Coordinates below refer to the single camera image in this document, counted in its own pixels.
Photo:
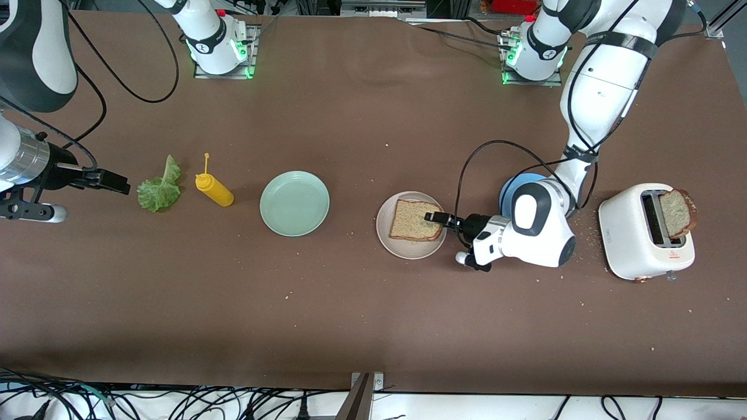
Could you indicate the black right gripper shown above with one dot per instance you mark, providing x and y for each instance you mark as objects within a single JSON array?
[{"x": 60, "y": 166}]

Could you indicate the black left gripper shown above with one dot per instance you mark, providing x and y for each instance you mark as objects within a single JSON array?
[{"x": 474, "y": 223}]

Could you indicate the brown bread slice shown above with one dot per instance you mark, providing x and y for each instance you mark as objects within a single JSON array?
[
  {"x": 411, "y": 221},
  {"x": 677, "y": 213}
]

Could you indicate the yellow mustard squeeze bottle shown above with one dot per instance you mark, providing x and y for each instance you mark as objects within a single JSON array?
[{"x": 217, "y": 192}]

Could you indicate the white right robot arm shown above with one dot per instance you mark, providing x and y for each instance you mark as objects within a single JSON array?
[{"x": 41, "y": 52}]

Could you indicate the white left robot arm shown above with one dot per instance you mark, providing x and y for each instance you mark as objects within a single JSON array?
[{"x": 601, "y": 93}]

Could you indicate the beige plate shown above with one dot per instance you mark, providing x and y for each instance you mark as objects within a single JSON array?
[{"x": 408, "y": 249}]

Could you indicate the blue plate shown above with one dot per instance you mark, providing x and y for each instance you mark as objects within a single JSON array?
[{"x": 505, "y": 198}]

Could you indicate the light green plate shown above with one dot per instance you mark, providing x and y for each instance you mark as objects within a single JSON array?
[{"x": 295, "y": 204}]

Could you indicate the green lettuce leaf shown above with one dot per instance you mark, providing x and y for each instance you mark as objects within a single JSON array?
[{"x": 157, "y": 195}]

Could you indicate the brown table cover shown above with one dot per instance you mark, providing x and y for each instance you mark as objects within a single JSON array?
[{"x": 350, "y": 116}]

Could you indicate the white toaster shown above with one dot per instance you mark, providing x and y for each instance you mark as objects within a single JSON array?
[{"x": 624, "y": 233}]

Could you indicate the grey metal strut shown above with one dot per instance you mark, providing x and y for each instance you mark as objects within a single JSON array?
[{"x": 356, "y": 402}]

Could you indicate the grey metal equipment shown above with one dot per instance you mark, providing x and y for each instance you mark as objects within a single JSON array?
[{"x": 379, "y": 9}]

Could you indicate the red box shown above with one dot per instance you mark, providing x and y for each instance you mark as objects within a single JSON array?
[{"x": 513, "y": 6}]

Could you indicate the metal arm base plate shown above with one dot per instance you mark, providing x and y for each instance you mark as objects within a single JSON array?
[
  {"x": 534, "y": 83},
  {"x": 253, "y": 64}
]

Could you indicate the silver corner bracket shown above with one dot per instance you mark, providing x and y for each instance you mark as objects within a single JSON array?
[{"x": 378, "y": 382}]

